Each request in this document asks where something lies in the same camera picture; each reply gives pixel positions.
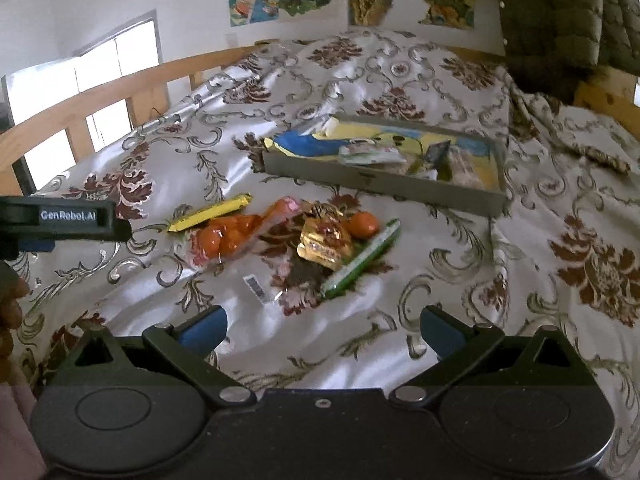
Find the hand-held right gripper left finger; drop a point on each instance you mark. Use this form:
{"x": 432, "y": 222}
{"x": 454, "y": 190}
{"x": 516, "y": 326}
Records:
{"x": 202, "y": 332}

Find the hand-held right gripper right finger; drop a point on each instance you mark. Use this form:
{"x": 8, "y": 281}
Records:
{"x": 442, "y": 332}

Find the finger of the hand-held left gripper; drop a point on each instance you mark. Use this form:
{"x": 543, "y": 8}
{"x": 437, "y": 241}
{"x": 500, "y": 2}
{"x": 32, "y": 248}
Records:
{"x": 37, "y": 245}

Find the clear packet with barcode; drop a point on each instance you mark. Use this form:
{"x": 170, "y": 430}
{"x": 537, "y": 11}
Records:
{"x": 257, "y": 285}

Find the clear bag of orange fruit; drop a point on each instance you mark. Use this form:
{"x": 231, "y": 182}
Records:
{"x": 225, "y": 240}

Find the green stick snack packet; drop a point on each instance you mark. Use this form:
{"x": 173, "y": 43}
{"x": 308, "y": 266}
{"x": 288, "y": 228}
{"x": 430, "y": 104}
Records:
{"x": 360, "y": 260}

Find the yellow snack bar packet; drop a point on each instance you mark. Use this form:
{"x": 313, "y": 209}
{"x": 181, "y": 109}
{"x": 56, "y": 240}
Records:
{"x": 210, "y": 214}

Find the orange tangerine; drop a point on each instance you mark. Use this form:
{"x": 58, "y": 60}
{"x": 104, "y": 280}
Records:
{"x": 362, "y": 225}

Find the gold candy pack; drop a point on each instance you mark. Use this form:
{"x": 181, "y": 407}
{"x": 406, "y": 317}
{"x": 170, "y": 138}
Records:
{"x": 322, "y": 242}

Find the grey tray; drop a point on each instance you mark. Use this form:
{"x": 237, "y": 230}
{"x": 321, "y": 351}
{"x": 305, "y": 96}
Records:
{"x": 380, "y": 187}

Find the clear packet of brown biscuits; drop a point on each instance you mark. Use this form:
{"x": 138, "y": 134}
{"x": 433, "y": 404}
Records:
{"x": 462, "y": 167}

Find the white green snack pouch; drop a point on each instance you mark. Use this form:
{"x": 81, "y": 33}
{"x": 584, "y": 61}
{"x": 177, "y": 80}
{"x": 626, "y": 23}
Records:
{"x": 370, "y": 155}

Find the person's left hand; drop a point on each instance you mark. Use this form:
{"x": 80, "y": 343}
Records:
{"x": 10, "y": 310}

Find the window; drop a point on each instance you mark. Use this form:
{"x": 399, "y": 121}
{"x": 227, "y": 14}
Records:
{"x": 120, "y": 55}

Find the pink clothing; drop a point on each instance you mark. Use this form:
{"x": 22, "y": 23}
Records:
{"x": 17, "y": 435}

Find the green quilted jacket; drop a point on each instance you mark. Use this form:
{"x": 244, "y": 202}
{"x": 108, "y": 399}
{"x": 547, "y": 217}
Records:
{"x": 550, "y": 20}

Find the wooden bed frame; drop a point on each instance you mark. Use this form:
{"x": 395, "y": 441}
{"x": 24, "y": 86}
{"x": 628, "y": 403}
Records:
{"x": 100, "y": 85}

